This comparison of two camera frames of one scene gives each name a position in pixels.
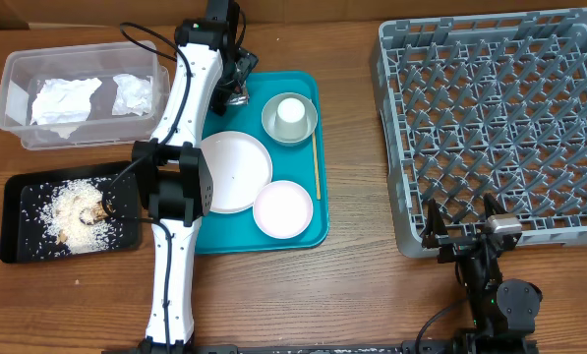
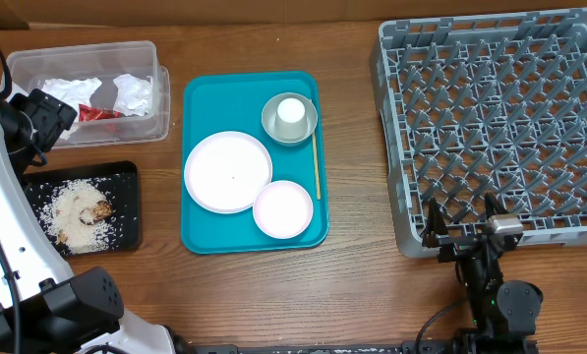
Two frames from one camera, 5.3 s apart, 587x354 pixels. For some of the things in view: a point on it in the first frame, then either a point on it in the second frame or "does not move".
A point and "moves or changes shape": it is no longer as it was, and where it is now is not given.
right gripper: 435,235 does not move
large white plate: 240,164 does not move
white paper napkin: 63,103 does not move
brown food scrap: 93,212 moves or changes shape
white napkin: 133,95 does not move
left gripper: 245,60 → 52,117
